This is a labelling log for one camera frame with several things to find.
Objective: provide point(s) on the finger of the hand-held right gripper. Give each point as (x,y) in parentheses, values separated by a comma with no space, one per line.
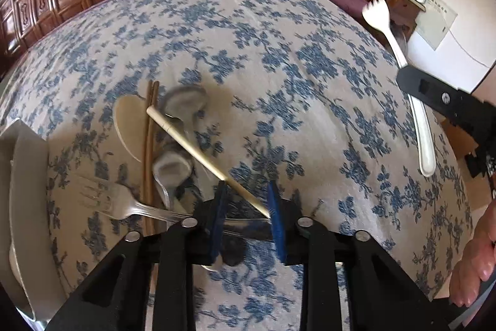
(434,92)

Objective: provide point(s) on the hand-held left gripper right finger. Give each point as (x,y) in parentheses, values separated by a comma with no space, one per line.
(277,228)

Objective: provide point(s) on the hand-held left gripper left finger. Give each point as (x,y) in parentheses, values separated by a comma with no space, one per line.
(217,226)

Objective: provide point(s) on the metal spoon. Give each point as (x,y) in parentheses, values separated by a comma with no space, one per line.
(186,100)
(170,170)

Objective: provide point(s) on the cream chopstick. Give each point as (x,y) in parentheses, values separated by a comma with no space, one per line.
(186,145)

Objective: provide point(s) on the white fork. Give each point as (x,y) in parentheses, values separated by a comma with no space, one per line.
(381,20)

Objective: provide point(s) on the metal fork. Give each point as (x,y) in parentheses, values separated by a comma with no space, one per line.
(116,201)

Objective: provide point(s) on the cream plastic spoon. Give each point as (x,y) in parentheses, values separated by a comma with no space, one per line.
(130,125)

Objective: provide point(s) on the metal tray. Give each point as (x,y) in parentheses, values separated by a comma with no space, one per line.
(23,207)

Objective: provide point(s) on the person's right hand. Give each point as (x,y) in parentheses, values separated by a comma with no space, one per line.
(474,257)

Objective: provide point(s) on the blue floral tablecloth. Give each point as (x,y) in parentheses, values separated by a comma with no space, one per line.
(279,83)

